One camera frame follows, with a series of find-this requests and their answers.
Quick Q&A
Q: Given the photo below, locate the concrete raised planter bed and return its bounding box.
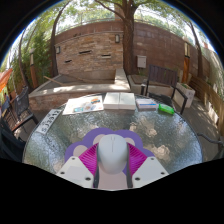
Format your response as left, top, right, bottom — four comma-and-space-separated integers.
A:
27, 67, 132, 112

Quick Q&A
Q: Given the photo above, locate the white book with blue stripe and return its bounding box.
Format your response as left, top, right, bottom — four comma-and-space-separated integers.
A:
135, 98, 159, 112

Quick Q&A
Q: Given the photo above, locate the white computer mouse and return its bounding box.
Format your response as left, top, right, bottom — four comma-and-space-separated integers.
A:
96, 133, 130, 175

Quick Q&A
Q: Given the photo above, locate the orange canopy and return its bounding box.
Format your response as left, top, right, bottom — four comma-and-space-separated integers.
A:
0, 67, 14, 94

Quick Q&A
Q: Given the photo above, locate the wooden slat fence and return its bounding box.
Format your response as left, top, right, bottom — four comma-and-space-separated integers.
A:
189, 74, 224, 136

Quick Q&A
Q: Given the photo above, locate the white planter box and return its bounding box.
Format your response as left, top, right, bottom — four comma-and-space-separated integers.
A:
175, 82, 197, 108

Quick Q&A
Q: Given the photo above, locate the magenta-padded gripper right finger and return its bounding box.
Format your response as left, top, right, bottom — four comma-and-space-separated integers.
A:
124, 142, 170, 190

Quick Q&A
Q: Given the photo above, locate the white open book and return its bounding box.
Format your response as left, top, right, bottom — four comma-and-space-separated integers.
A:
102, 91, 137, 111

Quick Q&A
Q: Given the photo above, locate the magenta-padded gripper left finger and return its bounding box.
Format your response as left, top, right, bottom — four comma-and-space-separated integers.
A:
55, 142, 101, 190

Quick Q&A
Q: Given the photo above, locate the purple bear-shaped mouse pad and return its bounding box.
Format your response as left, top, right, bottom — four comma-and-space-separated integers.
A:
64, 127, 156, 165

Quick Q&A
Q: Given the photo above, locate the white label strip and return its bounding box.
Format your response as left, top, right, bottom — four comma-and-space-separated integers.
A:
35, 108, 64, 136

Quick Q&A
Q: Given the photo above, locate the green small box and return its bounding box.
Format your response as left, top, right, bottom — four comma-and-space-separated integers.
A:
157, 103, 176, 116

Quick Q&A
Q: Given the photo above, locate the printed paper leaflet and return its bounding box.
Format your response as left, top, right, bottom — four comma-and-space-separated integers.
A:
62, 94, 105, 116

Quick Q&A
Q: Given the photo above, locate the dark wooden armchair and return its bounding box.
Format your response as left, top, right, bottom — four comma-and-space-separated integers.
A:
140, 64, 189, 116

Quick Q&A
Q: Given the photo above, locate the black metal chair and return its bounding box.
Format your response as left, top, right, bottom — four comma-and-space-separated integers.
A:
0, 85, 40, 135

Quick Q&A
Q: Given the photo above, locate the grey wall utility box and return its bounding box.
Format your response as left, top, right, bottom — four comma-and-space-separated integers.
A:
136, 54, 147, 70

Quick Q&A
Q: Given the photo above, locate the large tree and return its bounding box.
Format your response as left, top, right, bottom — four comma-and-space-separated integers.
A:
79, 0, 178, 76

